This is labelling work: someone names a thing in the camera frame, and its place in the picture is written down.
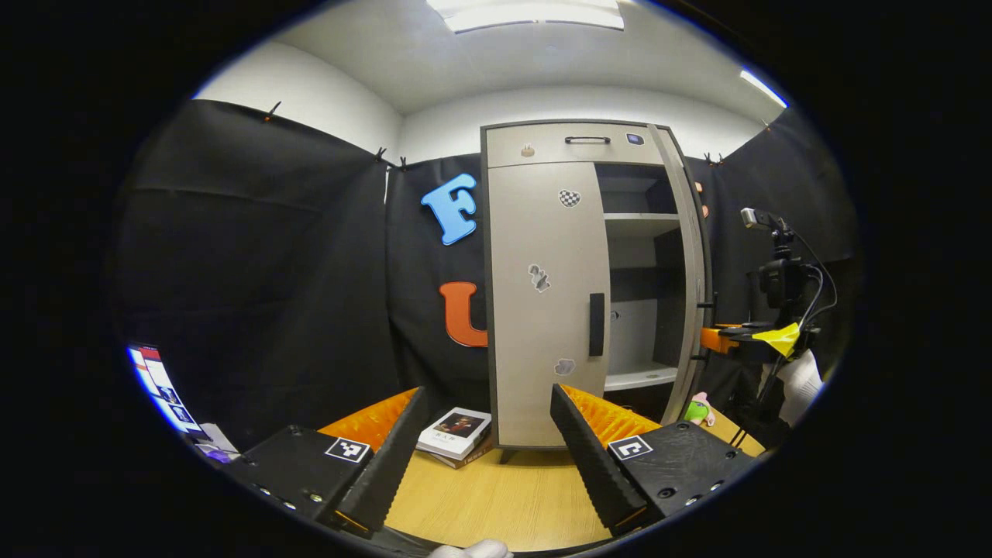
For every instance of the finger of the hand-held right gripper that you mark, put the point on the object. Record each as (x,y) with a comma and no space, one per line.
(717,339)

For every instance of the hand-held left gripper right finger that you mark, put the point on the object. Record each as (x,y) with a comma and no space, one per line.
(585,453)

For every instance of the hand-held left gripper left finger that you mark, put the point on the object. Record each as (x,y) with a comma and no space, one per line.
(391,457)

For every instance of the beige double-door shoe cabinet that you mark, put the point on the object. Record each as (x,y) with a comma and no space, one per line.
(632,333)

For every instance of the cube sticker shoe cabinet door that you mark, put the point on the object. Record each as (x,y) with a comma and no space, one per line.
(692,232)

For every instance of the checkered sticker shoe cabinet door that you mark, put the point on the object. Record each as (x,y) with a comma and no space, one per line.
(542,349)

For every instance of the white cabinet shelf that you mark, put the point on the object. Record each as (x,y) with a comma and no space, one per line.
(639,225)
(639,378)

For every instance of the beige cabinet drawer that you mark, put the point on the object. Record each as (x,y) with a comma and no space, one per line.
(558,155)

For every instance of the white picture book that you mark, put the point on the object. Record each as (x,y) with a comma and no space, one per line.
(453,430)

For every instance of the green pink plush toy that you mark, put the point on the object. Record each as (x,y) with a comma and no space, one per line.
(700,409)

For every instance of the brown book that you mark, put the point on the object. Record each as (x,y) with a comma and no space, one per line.
(465,463)

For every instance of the white purple object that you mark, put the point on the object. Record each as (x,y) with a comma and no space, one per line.
(217,446)

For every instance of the narrow ceiling light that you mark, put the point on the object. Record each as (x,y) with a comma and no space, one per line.
(763,87)

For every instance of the black backdrop cloth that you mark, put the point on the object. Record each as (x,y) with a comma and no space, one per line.
(232,294)

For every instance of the computer screen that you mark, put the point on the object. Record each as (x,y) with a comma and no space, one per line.
(163,387)

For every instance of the wide ceiling light panel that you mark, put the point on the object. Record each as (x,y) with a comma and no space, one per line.
(527,12)

